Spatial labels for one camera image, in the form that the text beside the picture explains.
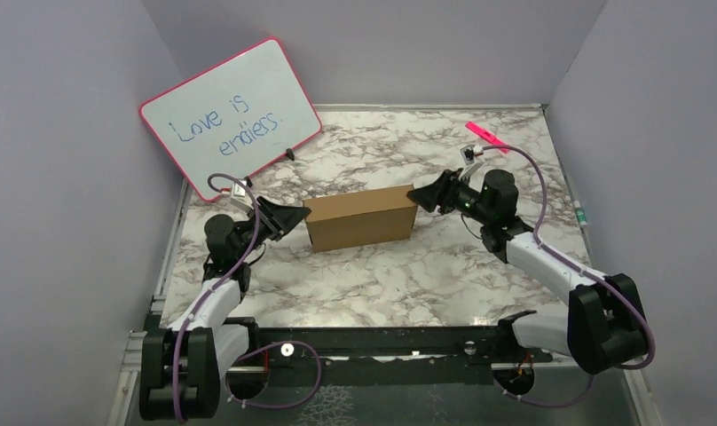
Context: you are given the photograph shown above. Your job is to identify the pink highlighter marker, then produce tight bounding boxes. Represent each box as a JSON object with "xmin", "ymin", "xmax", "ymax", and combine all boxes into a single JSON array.
[{"xmin": 465, "ymin": 122, "xmax": 509, "ymax": 154}]

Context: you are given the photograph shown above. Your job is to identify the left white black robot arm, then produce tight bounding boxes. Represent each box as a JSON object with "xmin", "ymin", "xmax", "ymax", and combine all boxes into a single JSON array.
[{"xmin": 139, "ymin": 197, "xmax": 311, "ymax": 423}]

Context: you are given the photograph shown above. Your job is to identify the green capped marker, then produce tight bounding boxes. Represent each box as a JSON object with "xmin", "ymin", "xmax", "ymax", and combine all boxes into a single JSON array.
[{"xmin": 573, "ymin": 201, "xmax": 587, "ymax": 228}]

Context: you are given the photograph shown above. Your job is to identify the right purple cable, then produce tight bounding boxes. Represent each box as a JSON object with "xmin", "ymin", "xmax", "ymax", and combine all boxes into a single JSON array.
[{"xmin": 482, "ymin": 144, "xmax": 658, "ymax": 409}]

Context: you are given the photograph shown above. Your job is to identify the pink framed whiteboard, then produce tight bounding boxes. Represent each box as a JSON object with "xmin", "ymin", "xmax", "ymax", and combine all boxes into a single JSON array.
[{"xmin": 138, "ymin": 38, "xmax": 322, "ymax": 201}]

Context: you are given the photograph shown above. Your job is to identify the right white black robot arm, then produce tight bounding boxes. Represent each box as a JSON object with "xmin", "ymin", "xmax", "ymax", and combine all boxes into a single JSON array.
[{"xmin": 407, "ymin": 170, "xmax": 656, "ymax": 375}]

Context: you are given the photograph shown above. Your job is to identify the brown cardboard box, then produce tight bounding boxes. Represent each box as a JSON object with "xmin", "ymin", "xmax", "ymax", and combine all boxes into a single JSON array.
[{"xmin": 303, "ymin": 185, "xmax": 418, "ymax": 252}]

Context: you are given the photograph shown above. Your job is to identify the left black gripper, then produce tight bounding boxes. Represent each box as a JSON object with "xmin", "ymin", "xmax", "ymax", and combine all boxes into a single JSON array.
[{"xmin": 235, "ymin": 197, "xmax": 311, "ymax": 261}]

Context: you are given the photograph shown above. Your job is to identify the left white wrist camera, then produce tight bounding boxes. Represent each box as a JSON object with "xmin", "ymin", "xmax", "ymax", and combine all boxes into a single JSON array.
[{"xmin": 220, "ymin": 183, "xmax": 253, "ymax": 215}]

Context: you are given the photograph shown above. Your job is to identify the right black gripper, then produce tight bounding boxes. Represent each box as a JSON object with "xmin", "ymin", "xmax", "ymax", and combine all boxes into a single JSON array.
[{"xmin": 408, "ymin": 169, "xmax": 493, "ymax": 225}]

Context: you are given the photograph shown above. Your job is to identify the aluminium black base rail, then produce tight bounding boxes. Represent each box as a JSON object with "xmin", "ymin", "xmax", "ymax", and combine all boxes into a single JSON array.
[{"xmin": 104, "ymin": 326, "xmax": 664, "ymax": 426}]

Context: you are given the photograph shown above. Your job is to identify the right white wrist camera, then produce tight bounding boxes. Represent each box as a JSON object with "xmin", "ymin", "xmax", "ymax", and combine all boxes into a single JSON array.
[{"xmin": 459, "ymin": 145, "xmax": 484, "ymax": 182}]

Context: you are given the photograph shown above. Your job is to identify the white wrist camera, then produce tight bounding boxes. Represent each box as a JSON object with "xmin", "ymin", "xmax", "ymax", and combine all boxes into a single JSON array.
[
  {"xmin": 459, "ymin": 145, "xmax": 484, "ymax": 182},
  {"xmin": 220, "ymin": 183, "xmax": 253, "ymax": 215}
]

